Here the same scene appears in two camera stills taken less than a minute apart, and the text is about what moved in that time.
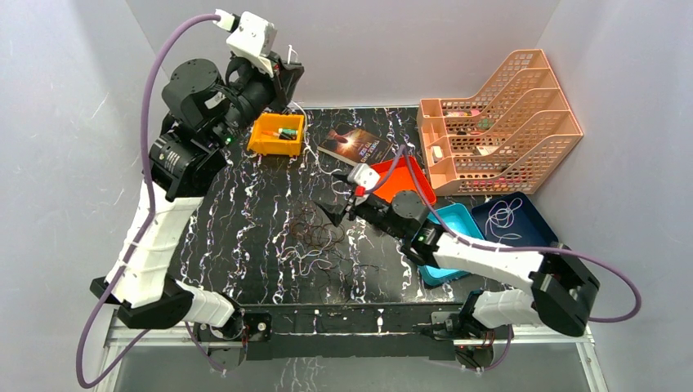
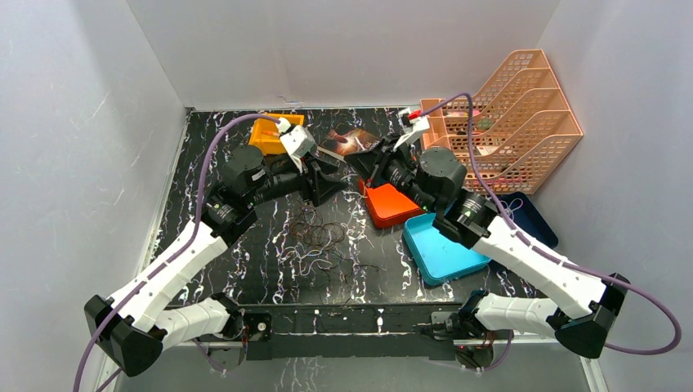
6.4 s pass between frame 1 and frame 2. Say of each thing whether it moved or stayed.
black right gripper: moved
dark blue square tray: stayed
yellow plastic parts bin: stayed
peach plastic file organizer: stayed
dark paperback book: stayed
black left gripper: moved
